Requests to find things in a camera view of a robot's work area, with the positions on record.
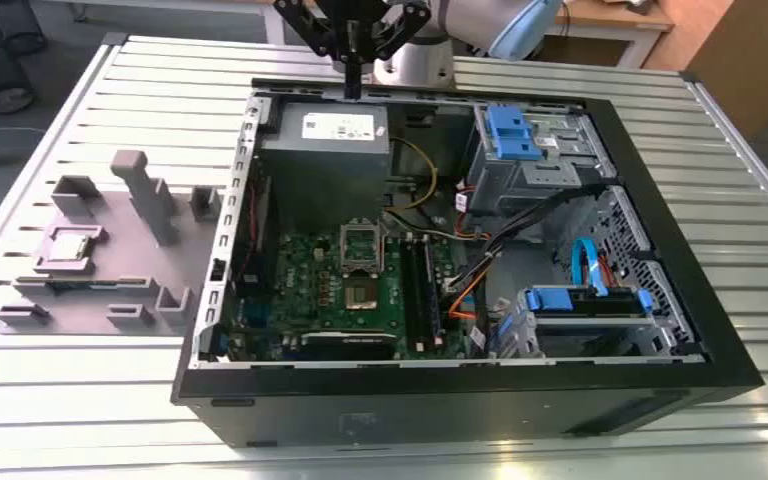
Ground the black RAM slot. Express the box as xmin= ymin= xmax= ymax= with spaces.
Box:
xmin=425 ymin=238 xmax=449 ymax=349
xmin=416 ymin=238 xmax=440 ymax=350
xmin=408 ymin=238 xmax=429 ymax=351
xmin=398 ymin=238 xmax=420 ymax=352

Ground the green motherboard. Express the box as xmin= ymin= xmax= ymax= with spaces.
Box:
xmin=222 ymin=232 xmax=473 ymax=362

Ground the metal drive cage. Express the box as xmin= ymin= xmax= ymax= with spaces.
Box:
xmin=466 ymin=102 xmax=619 ymax=216

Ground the black PC case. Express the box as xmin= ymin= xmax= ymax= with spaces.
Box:
xmin=168 ymin=75 xmax=767 ymax=449

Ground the wooden cabinet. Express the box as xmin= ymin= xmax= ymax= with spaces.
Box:
xmin=641 ymin=0 xmax=768 ymax=141

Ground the grey power supply unit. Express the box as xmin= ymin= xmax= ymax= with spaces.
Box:
xmin=257 ymin=102 xmax=393 ymax=239

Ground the hard disk in blue carrier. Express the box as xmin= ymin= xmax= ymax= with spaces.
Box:
xmin=520 ymin=284 xmax=656 ymax=319

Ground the wooden desk white frame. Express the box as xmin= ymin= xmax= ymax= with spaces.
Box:
xmin=262 ymin=0 xmax=677 ymax=70

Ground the blue plastic drive latch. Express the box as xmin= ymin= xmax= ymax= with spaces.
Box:
xmin=486 ymin=104 xmax=532 ymax=161

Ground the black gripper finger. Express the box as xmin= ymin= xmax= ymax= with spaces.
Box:
xmin=273 ymin=0 xmax=353 ymax=101
xmin=352 ymin=2 xmax=433 ymax=101

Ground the thick black cable bundle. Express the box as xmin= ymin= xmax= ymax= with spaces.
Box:
xmin=446 ymin=183 xmax=609 ymax=294

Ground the grey parts rack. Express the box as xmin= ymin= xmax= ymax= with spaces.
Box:
xmin=0 ymin=148 xmax=225 ymax=337

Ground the orange wire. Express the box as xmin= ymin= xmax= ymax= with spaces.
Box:
xmin=448 ymin=277 xmax=492 ymax=321

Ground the yellow wire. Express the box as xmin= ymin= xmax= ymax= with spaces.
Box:
xmin=386 ymin=137 xmax=438 ymax=211

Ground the metal socket cover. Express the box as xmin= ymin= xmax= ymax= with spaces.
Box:
xmin=337 ymin=221 xmax=386 ymax=279

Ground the wire locking lever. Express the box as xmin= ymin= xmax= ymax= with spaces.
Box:
xmin=380 ymin=232 xmax=390 ymax=309

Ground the metal disk bay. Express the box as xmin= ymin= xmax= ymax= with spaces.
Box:
xmin=489 ymin=284 xmax=683 ymax=361

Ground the black graphics card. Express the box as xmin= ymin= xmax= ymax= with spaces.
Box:
xmin=296 ymin=330 xmax=398 ymax=361

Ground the blue flat data wire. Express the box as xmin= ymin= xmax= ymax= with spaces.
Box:
xmin=569 ymin=237 xmax=616 ymax=299

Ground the blue empty disk carrier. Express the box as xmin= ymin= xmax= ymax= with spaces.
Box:
xmin=492 ymin=310 xmax=533 ymax=359

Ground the silver CPU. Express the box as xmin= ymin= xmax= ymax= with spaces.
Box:
xmin=46 ymin=233 xmax=90 ymax=262

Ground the green RAM stick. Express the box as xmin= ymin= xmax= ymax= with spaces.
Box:
xmin=46 ymin=279 xmax=122 ymax=292

